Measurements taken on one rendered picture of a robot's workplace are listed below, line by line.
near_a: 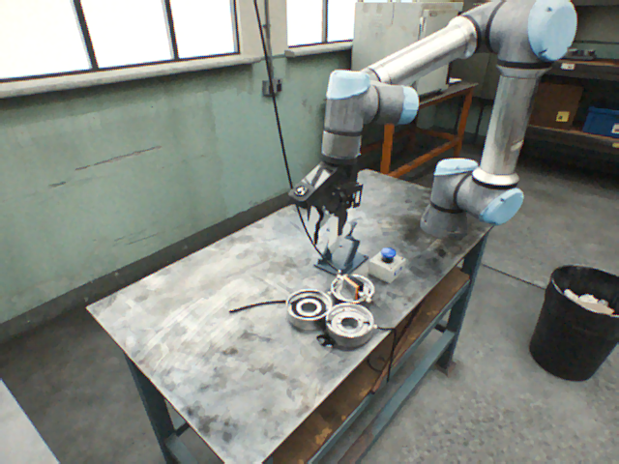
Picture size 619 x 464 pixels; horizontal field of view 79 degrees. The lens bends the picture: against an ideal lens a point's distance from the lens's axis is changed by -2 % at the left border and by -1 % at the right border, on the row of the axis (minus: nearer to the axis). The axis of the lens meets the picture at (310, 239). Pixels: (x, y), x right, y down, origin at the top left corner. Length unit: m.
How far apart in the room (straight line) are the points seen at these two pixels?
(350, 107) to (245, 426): 0.60
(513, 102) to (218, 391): 0.91
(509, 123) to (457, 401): 1.20
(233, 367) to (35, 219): 1.57
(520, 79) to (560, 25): 0.12
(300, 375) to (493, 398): 1.24
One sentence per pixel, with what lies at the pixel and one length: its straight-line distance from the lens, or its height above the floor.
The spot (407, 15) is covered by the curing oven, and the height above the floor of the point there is 1.35.
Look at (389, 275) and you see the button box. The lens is 1.02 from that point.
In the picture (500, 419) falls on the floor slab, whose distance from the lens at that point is 1.87.
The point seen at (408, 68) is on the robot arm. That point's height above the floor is 1.31.
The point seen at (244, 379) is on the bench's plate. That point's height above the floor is 0.80.
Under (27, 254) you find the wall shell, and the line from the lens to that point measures 2.28.
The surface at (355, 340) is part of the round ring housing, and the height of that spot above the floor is 0.83.
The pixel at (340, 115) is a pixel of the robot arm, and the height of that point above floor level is 1.26.
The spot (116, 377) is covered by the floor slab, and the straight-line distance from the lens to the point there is 2.02.
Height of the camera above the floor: 1.44
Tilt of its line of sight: 32 degrees down
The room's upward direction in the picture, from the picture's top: straight up
